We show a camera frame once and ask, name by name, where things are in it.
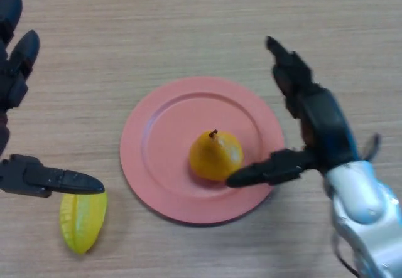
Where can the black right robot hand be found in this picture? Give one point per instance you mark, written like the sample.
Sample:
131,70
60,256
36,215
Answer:
326,124

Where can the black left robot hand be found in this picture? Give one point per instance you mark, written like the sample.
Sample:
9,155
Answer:
12,86

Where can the yellow pear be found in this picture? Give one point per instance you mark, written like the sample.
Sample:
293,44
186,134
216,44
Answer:
210,160

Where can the pink round plate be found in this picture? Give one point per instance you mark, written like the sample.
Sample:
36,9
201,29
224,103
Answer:
166,152

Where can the yellow green starfruit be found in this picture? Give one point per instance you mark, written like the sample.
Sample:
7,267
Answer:
83,224

